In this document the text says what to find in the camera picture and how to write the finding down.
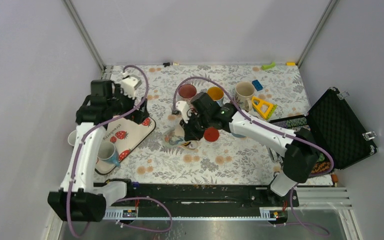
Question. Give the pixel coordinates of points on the blue mug yellow inside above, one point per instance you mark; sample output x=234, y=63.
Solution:
x=216, y=94

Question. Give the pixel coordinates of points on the pink mug dark rim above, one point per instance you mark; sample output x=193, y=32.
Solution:
x=186, y=92

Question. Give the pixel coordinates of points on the cream mug with handle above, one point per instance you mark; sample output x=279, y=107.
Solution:
x=244, y=91

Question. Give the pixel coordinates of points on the pink mug white inside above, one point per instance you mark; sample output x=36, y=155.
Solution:
x=71, y=139

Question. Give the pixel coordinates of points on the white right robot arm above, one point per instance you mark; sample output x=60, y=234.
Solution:
x=297, y=148

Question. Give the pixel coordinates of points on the black poker chip case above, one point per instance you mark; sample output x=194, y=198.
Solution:
x=335, y=128

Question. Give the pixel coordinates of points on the white mushroom pattern tray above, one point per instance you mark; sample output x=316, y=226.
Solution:
x=126, y=135

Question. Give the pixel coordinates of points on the red round coaster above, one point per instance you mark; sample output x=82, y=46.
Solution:
x=211, y=134

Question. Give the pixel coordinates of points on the green plastic block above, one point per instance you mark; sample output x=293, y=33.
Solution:
x=266, y=67

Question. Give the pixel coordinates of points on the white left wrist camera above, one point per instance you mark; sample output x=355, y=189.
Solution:
x=129, y=84

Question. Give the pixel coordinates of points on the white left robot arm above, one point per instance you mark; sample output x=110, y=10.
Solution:
x=77, y=199

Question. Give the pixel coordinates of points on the blue-grey round coaster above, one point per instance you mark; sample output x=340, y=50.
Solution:
x=238, y=135

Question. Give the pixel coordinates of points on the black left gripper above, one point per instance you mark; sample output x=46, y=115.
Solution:
x=139, y=115

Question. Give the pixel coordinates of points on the blue toy brick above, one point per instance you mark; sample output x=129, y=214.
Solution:
x=257, y=85

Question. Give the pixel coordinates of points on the yellow toy shape sorter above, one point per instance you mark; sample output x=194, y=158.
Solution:
x=263, y=108

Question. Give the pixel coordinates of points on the floral tablecloth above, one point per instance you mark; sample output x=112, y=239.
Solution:
x=229, y=160

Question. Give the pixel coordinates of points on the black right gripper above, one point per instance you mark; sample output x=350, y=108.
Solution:
x=190, y=134

